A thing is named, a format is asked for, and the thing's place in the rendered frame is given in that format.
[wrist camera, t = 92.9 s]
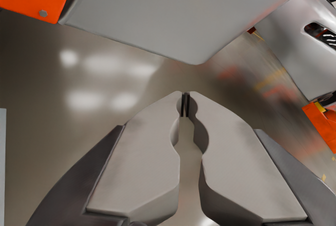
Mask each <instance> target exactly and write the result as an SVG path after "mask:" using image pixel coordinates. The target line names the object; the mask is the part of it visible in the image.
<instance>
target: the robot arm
mask: <svg viewBox="0 0 336 226"><path fill-rule="evenodd" d="M184 107H185V115H186V117H188V118H189V119H190V120H191V121H192V123H193V124H194V135H193V141H194V143H195V144H196V145H197V146H198V147H199V149H200V150H201V152H202V154H203V155H202V158H201V166H200V174H199V181H198V190H199V197H200V204H201V209H202V211H203V213H204V214H205V215H206V216H207V217H208V218H209V219H211V220H212V221H214V222H215V223H217V224H218V225H220V226H336V193H335V192H334V191H333V190H332V189H331V188H330V187H329V186H328V185H327V184H326V183H325V182H323V181H322V180H321V179H320V178H319V177H318V176H317V175H315V174H314V173H313V172H312V171H311V170H310V169H308V168H307V167H306V166H305V165H304V164H302V163H301V162H300V161H299V160H298V159H296V158H295V157H294V156H293V155H292V154H290V153H289V152H288V151H287V150H286V149H284V148H283V147H282V146H281V145H280V144H278V143H277V142H276V141H275V140H274V139H272V138H271V137H270V136H269V135H268V134H266V133H265V132H264V131H263V130H262V129H253V128H252V127H251V126H250V125H249V124H247V123H246V122H245V121H244V120H243V119H242V118H240V117H239V116H238V115H236V114H235V113H233V112H232V111H230V110H229V109H227V108H225V107H224V106H222V105H220V104H218V103H216V102H214V101H213V100H211V99H209V98H207V97H205V96H203V95H202V94H200V93H198V92H196V91H188V92H181V91H174V92H173V93H171V94H169V95H167V96H165V97H163V98H162V99H160V100H158V101H156V102H154V103H153V104H151V105H149V106H147V107H146V108H144V109H142V110H141V111H139V112H138V113H137V114H135V115H134V116H133V117H132V118H130V119H129V120H128V121H127V122H126V123H125V124H124V125H117V126H116V127H115V128H113V129H112V130H111V131H110V132H109V133H108V134H107V135H106V136H105V137H104V138H103V139H101V140H100V141H99V142H98V143H97V144H96V145H95V146H94V147H93V148H92V149H90V150H89V151H88V152H87V153H86V154H85V155H84V156H83V157H82V158H81V159H80V160H78V161H77V162H76V163H75V164H74V165H73V166H72V167H71V168H70V169H69V170H68V171H67V172H66V173H65V174H64V175H63V176H62V177H61V178H60V179H59V180H58V181H57V182H56V184H55V185H54V186H53V187H52V188H51V189H50V191H49V192H48V193H47V194H46V196H45V197H44V198H43V200H42V201H41V202H40V204H39V205H38V207H37V208H36V210H35V211H34V213H33V214H32V216H31V217H30V219H29V220H28V222H27V224H26V225H25V226H157V225H159V224H161V223H162V222H164V221H165V220H167V219H169V218H170V217H172V216H173V215H174V214H175V213H176V212H177V210H178V203H179V184H180V156H179V154H178V153H177V152H176V150H175V149H174V146H175V145H176V144H177V142H178V141H179V120H180V118H181V117H184Z"/></svg>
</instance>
